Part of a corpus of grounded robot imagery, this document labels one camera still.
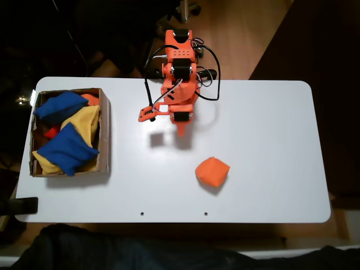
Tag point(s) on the small shiny metal object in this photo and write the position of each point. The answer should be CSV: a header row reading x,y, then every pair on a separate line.
x,y
21,99

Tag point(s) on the red bean bag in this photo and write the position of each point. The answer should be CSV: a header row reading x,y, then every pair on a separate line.
x,y
52,132

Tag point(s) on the large blue bean bag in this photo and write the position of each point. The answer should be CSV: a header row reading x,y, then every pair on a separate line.
x,y
67,152

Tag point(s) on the black table clamp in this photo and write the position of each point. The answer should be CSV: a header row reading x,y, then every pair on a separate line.
x,y
22,205

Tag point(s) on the orange bean bag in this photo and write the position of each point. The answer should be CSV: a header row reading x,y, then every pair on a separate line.
x,y
91,99
212,171

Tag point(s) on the small blue bean bag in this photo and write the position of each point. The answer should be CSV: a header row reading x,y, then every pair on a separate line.
x,y
56,107

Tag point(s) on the orange camera mount with camera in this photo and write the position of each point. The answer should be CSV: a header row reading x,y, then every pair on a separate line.
x,y
144,114

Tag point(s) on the person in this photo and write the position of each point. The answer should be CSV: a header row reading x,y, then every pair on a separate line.
x,y
112,250

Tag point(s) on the yellow bean bag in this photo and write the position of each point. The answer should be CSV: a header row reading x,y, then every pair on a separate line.
x,y
84,118
46,166

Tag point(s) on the metal office chair base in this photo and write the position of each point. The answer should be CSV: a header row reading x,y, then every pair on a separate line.
x,y
185,11

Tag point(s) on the brown cardboard box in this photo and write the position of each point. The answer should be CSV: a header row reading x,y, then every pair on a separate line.
x,y
104,135

